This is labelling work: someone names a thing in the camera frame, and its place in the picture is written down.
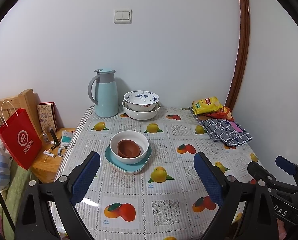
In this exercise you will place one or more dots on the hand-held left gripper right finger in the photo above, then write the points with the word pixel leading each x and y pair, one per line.
pixel 209 177

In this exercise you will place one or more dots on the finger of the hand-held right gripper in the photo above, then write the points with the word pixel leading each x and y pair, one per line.
pixel 286 166
pixel 255 168

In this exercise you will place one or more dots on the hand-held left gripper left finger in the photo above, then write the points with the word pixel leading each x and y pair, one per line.
pixel 85 177

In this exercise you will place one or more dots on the light blue square plate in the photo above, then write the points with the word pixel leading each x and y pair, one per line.
pixel 111 158

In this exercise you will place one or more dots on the green square plate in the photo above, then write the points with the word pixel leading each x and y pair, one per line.
pixel 129 172

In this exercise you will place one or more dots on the brown clay bowl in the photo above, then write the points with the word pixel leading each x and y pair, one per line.
pixel 126 148
pixel 138 151

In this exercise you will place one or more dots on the plain white bowl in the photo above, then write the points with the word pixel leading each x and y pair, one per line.
pixel 139 140

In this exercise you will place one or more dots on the wooden nightstand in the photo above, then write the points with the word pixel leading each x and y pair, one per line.
pixel 46 165

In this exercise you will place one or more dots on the small white tube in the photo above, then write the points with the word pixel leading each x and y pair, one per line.
pixel 50 153

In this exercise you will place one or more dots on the white teal tube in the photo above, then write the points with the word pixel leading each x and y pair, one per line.
pixel 66 138

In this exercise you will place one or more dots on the grey checked cloth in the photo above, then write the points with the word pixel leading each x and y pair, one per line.
pixel 221 130

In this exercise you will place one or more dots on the black small bottle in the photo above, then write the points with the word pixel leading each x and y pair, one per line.
pixel 54 136

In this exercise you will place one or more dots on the clear small bottle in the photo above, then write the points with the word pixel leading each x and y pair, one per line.
pixel 46 137

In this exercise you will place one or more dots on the fruit print tablecloth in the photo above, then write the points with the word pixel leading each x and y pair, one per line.
pixel 164 135

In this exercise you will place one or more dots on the red snack bag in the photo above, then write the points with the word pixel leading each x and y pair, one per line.
pixel 221 112

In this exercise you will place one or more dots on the green blanket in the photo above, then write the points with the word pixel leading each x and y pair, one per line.
pixel 16 187

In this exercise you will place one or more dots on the patterned book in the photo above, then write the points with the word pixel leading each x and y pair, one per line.
pixel 47 117

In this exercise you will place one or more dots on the yellow snack bag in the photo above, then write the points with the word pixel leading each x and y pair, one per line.
pixel 206 105

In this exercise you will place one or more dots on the red paper bag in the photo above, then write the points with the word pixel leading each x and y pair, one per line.
pixel 19 140

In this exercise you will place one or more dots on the light blue thermos jug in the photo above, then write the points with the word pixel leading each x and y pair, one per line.
pixel 106 97

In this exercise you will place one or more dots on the large white bowl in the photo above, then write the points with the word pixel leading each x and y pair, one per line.
pixel 141 115

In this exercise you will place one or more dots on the blue patterned white bowl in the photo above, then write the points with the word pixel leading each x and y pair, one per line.
pixel 141 97

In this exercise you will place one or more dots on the wooden headboard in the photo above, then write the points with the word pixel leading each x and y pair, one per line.
pixel 26 97

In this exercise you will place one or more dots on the brown wooden door frame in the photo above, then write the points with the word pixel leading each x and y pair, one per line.
pixel 244 42

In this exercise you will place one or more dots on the white wall light switch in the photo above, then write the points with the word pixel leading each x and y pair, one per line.
pixel 123 16

